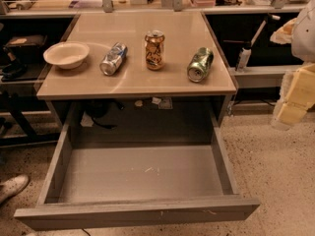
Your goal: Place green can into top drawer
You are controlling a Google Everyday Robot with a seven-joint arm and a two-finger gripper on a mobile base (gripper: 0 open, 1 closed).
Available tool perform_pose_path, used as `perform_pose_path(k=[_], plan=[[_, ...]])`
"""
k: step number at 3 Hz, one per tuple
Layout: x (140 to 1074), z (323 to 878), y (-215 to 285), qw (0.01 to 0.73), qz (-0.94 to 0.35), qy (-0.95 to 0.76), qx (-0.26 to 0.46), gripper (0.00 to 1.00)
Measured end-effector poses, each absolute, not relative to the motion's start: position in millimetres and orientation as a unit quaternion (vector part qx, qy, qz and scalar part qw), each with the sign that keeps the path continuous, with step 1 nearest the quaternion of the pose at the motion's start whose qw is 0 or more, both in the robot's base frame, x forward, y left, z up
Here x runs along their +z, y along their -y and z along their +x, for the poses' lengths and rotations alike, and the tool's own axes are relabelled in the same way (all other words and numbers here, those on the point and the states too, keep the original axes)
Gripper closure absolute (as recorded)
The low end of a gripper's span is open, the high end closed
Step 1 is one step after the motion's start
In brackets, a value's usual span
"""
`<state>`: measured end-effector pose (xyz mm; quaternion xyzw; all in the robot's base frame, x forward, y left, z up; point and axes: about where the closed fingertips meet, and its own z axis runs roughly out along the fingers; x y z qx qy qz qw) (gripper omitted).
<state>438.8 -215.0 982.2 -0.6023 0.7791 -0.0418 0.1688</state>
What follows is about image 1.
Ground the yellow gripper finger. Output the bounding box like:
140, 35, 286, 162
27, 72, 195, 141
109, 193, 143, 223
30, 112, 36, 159
271, 63, 315, 131

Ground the green soda can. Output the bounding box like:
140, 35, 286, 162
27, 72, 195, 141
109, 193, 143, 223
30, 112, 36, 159
187, 47, 214, 83

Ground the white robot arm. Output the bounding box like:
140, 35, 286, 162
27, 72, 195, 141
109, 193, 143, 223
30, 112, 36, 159
270, 0, 315, 131

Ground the orange soda can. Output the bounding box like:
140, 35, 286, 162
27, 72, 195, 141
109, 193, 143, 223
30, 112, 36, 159
145, 30, 165, 70

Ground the silver blue soda can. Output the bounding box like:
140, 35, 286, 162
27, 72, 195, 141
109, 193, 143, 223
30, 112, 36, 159
99, 42, 128, 76

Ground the open grey drawer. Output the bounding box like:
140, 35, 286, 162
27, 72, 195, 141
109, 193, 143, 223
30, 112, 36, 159
15, 101, 260, 230

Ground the white spray bottle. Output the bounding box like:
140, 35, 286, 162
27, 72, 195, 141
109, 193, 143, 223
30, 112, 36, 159
235, 14, 281, 72

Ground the grey cabinet table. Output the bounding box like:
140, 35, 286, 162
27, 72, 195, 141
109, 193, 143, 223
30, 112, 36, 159
37, 11, 236, 120

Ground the white bowl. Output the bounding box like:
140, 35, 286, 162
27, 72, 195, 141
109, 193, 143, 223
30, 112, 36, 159
43, 41, 90, 70

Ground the white shoe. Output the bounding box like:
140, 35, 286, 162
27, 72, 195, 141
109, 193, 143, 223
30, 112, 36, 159
0, 174, 30, 204

